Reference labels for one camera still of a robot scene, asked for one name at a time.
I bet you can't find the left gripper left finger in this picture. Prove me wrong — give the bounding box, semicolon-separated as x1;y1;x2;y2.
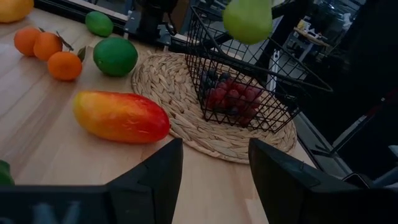
107;138;183;224

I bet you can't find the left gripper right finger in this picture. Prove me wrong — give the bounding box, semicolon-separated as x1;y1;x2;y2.
248;139;343;224

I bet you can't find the red and yellow mango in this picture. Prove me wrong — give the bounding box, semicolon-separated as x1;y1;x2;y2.
72;90;171;144

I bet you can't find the red grape bunch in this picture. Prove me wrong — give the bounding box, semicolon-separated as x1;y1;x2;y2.
203;77;264;127

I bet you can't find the black wire basket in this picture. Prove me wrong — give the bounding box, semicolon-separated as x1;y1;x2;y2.
185;5;333;134

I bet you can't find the dark grape bunch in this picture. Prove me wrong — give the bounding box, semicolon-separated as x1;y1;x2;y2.
198;68;233;94

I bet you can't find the large green lime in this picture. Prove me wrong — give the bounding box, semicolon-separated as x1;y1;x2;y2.
93;37;139;78

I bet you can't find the small striped green melon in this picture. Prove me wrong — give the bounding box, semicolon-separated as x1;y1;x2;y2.
0;159;16;187

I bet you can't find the orange tangerine cluster with leaves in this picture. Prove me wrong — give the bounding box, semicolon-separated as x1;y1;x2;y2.
13;26;87;82

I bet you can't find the small green lime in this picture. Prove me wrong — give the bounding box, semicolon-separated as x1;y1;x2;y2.
85;11;114;38

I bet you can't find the green pear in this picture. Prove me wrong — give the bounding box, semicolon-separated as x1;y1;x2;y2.
222;0;274;45

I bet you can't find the round woven straw mat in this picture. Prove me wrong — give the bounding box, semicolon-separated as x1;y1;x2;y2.
131;52;298;165

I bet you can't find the background wooden desk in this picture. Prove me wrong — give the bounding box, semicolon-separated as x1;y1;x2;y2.
294;18;330;47

